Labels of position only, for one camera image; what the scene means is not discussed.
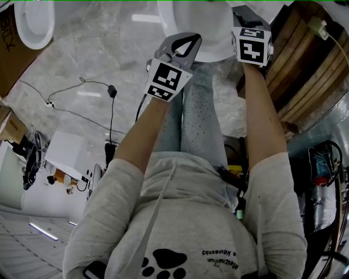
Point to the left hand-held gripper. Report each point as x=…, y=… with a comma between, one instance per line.
x=166, y=80

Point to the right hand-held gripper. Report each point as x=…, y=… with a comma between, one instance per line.
x=252, y=49

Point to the white smart toilet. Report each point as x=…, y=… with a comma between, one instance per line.
x=207, y=27

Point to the person's right forearm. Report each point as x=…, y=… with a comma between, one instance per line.
x=261, y=122

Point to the person's left forearm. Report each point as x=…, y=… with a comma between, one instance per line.
x=141, y=133

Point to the white toilet with round seat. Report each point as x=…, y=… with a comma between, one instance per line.
x=35, y=32

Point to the stack of wooden planks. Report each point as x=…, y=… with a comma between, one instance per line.
x=300, y=71

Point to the grey speckled trousers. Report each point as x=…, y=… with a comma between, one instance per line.
x=199, y=117

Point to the black power adapter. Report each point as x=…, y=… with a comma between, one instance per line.
x=112, y=91

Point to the white power strip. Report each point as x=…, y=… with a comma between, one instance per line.
x=49, y=103

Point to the white box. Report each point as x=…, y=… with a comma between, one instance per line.
x=68, y=152

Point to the large brown cardboard box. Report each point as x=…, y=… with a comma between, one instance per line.
x=16, y=62

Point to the grey paw print sweatshirt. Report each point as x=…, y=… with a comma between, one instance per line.
x=191, y=218

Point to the small brown cardboard box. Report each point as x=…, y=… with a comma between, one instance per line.
x=13, y=128

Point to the grey metal duct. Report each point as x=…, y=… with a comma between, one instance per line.
x=327, y=122

